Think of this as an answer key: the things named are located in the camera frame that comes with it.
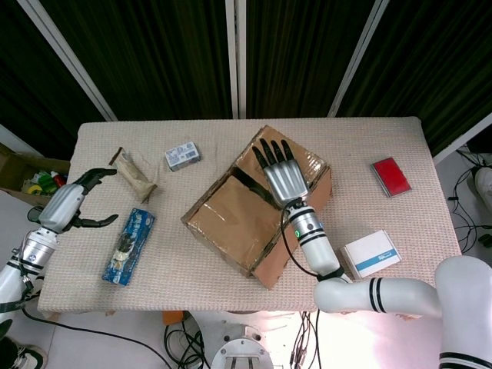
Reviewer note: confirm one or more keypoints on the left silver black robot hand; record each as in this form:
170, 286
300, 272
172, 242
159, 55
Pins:
61, 207

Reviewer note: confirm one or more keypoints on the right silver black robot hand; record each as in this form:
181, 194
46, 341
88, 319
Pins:
286, 180

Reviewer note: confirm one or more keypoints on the brown cardboard shipping box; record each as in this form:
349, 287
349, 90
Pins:
230, 219

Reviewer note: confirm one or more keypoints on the silver white robot base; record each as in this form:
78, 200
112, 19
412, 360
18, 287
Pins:
242, 346

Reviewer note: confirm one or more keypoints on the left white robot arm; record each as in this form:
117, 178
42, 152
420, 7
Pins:
34, 250

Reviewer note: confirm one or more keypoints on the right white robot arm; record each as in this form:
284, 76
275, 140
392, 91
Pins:
319, 250

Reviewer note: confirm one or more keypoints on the cardboard box with colourful items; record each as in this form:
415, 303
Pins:
15, 169

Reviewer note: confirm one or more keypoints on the blue cookie box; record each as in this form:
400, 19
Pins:
128, 246

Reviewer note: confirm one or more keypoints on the white box with blue stripe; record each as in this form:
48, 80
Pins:
369, 253

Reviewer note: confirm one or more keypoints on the beige waffle tablecloth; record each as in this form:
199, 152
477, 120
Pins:
346, 215

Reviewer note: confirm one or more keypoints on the brown beige snack wrapper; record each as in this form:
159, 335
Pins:
134, 177

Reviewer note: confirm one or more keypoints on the red flat case black rim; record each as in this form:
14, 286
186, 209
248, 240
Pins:
390, 177

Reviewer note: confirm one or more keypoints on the small blue white carton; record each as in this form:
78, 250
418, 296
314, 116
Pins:
183, 155

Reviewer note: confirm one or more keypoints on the dark green curtain panel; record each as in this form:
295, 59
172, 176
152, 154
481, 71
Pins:
153, 57
434, 57
300, 57
27, 77

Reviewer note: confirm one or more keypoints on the black white shoe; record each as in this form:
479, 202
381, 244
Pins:
27, 357

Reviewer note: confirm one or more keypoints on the small orange object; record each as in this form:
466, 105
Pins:
172, 318

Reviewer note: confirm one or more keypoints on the white partition frame post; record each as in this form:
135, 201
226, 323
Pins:
235, 57
19, 140
357, 57
461, 140
69, 57

